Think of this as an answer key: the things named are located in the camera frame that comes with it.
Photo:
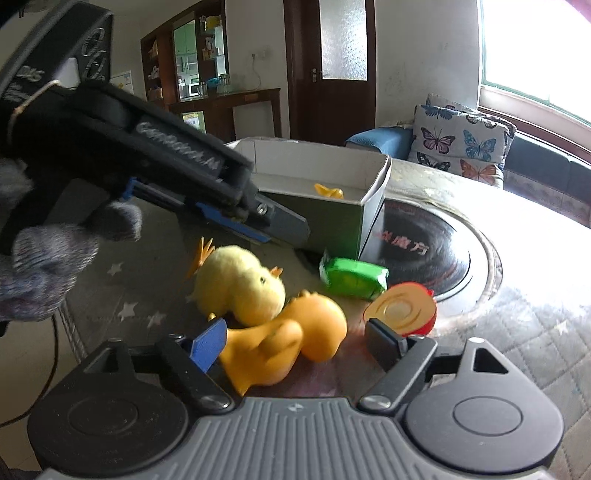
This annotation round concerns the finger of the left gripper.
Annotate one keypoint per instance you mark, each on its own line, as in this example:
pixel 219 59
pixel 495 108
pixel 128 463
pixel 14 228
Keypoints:
pixel 195 213
pixel 278 222

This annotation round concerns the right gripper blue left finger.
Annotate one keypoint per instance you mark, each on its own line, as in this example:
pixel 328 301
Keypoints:
pixel 208 345

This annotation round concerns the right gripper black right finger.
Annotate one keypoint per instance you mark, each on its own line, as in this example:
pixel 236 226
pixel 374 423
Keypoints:
pixel 384 344

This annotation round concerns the red toy apple half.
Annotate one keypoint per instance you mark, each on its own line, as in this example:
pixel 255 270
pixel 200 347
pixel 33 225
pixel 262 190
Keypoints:
pixel 408 309

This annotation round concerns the yellow plush chick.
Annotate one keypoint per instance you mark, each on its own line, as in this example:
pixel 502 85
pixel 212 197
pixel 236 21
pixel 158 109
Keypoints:
pixel 230 279

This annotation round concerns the large orange rubber duck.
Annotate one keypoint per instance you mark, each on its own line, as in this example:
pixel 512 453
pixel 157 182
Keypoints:
pixel 311 325

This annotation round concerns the grey knit gloved left hand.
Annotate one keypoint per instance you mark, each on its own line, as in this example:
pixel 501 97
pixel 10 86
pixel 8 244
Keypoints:
pixel 40 267

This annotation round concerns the dark green cardboard box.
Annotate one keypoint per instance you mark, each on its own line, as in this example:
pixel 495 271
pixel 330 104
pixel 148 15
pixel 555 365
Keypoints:
pixel 287 170

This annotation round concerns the black round induction cooktop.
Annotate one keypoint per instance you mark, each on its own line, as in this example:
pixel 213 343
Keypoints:
pixel 414 241

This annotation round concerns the dark wooden cabinet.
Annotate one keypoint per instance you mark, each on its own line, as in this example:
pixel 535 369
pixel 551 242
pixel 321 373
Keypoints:
pixel 186 72

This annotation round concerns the blue folded blanket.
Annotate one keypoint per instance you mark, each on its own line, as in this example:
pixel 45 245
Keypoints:
pixel 393 141

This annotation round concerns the butterfly print pillow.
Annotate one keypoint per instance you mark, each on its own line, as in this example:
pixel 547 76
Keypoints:
pixel 453 138

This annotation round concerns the dark wooden door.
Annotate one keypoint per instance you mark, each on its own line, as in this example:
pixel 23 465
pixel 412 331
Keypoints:
pixel 331 68

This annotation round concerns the dark blue sofa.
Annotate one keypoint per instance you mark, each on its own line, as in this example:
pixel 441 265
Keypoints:
pixel 549 176

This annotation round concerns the window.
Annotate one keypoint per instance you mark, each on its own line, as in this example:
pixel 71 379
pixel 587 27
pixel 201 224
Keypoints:
pixel 539 50

